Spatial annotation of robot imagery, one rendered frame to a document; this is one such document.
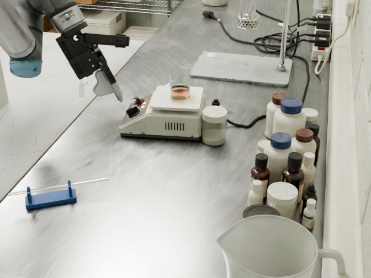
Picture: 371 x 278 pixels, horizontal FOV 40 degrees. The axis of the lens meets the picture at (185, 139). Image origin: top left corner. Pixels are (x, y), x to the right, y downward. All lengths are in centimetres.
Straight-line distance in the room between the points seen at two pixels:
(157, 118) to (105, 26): 238
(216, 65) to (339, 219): 88
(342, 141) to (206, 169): 30
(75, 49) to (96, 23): 230
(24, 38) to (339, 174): 73
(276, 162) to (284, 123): 13
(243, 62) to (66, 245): 92
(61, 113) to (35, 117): 7
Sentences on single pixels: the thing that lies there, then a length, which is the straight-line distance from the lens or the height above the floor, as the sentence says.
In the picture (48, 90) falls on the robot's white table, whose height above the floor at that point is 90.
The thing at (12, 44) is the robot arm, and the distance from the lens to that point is 121.
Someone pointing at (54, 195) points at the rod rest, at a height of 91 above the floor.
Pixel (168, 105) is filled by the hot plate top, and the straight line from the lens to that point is 121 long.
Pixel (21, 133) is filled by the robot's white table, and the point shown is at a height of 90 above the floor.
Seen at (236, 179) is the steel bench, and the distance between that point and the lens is 111.
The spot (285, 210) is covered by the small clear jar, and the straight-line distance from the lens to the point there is 97.
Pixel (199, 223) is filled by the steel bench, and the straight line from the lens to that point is 99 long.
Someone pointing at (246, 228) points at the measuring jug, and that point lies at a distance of 79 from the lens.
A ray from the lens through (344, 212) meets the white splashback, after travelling 89.
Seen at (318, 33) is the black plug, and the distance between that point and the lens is 180.
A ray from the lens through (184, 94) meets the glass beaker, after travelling 122.
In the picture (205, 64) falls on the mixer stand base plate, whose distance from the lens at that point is 163.
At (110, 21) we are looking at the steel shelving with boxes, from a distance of 355.
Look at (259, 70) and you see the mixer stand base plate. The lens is 160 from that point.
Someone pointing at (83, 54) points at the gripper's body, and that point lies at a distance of 127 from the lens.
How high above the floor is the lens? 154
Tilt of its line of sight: 31 degrees down
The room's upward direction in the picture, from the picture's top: straight up
